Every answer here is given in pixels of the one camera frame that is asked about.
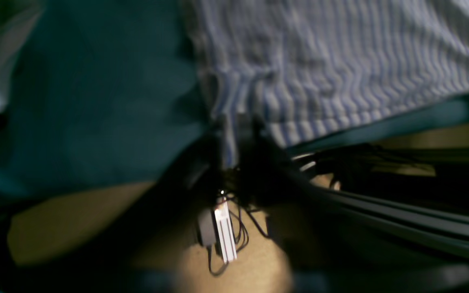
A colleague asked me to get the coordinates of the teal table cloth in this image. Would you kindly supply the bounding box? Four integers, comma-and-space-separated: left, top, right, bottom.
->
0, 0, 469, 206

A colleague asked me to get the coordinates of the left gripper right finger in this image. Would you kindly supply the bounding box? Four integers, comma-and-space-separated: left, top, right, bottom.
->
241, 116, 324, 210

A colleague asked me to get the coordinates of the blue white striped T-shirt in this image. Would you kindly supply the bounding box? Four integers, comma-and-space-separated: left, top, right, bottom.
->
181, 0, 469, 167

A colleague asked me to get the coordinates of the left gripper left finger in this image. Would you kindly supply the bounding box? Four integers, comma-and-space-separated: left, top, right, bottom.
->
153, 122, 223, 212

